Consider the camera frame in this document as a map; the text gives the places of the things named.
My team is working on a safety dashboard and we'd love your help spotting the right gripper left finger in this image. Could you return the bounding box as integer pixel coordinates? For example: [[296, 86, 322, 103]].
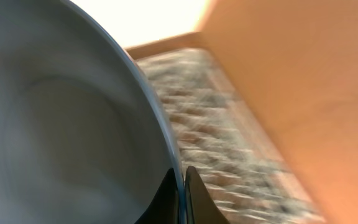
[[135, 168, 179, 224]]

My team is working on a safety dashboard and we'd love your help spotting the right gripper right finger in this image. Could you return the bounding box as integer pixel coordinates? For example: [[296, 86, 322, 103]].
[[185, 166, 229, 224]]

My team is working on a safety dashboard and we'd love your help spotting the brown cardboard backdrop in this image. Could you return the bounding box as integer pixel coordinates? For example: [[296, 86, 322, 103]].
[[197, 0, 358, 224]]

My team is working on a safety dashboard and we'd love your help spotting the dark blue plate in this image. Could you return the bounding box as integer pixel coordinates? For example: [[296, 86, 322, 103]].
[[0, 1, 186, 224]]

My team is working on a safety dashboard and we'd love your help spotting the grey dishwasher rack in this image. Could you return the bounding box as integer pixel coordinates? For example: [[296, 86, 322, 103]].
[[137, 48, 324, 224]]

